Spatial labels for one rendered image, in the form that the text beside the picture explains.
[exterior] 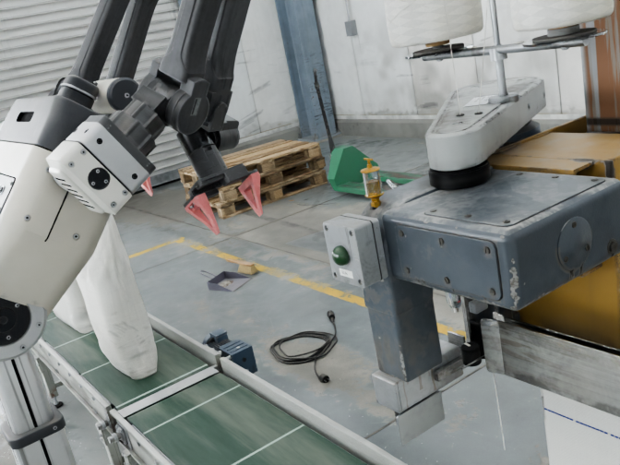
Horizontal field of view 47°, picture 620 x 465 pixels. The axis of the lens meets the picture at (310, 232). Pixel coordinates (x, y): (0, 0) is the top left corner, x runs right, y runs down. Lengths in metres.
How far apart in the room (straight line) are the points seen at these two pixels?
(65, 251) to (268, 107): 8.48
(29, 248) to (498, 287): 0.81
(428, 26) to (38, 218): 0.74
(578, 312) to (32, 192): 0.93
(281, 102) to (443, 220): 8.95
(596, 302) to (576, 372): 0.15
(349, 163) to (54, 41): 3.69
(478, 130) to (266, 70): 8.73
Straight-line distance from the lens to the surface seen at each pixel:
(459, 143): 1.03
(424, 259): 0.95
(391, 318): 1.05
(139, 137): 1.19
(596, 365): 1.06
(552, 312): 1.25
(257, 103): 9.64
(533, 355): 1.12
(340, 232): 0.99
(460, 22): 1.25
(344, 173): 6.68
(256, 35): 9.69
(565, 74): 7.20
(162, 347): 3.20
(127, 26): 1.86
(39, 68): 8.52
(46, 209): 1.31
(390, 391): 1.12
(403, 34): 1.26
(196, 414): 2.59
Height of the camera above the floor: 1.61
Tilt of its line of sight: 17 degrees down
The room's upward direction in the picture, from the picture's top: 12 degrees counter-clockwise
